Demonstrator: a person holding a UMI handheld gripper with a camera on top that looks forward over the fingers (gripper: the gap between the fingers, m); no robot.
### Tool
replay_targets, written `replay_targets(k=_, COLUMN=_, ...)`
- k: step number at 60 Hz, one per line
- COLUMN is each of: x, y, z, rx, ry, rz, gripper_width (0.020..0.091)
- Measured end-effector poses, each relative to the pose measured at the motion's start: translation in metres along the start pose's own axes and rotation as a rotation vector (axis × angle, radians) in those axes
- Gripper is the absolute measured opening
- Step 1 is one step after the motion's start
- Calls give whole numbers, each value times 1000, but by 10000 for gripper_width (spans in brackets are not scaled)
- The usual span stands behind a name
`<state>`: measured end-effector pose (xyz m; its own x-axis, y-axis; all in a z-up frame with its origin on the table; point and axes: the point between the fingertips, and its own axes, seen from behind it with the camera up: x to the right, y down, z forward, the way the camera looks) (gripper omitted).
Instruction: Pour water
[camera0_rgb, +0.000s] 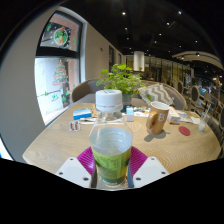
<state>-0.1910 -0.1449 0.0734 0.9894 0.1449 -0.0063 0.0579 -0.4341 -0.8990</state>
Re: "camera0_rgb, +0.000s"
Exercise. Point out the group of ceiling lights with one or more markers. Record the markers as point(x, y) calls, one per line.
point(160, 34)

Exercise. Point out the flat round red coaster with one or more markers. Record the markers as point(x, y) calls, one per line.
point(184, 130)

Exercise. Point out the grey curved sofa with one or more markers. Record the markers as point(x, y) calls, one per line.
point(83, 90)

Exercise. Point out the group of dining chairs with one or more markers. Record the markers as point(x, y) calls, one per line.
point(203, 96)

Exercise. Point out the blue and white box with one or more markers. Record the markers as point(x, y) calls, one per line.
point(82, 113)

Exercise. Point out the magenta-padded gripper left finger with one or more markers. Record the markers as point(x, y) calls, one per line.
point(75, 171)

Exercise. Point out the small blue white carton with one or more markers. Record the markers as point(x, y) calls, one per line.
point(130, 115)

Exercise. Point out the pill blister pack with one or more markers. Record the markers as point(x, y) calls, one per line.
point(74, 125)

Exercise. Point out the tan ceramic mug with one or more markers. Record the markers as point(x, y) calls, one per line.
point(159, 118)

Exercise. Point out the clear green-labelled drink bottle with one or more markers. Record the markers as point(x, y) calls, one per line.
point(111, 150)

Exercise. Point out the orange and white box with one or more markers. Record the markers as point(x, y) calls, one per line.
point(174, 116)

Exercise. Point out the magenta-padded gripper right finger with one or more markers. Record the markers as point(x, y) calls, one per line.
point(150, 171)

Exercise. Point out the green potted plant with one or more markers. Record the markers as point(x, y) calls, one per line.
point(121, 78)

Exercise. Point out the white round column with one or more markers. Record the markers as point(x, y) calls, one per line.
point(139, 60)

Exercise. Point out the grey white chevron pillow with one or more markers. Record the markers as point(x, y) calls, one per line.
point(158, 93)

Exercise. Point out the window with festive decorations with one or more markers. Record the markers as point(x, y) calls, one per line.
point(56, 76)

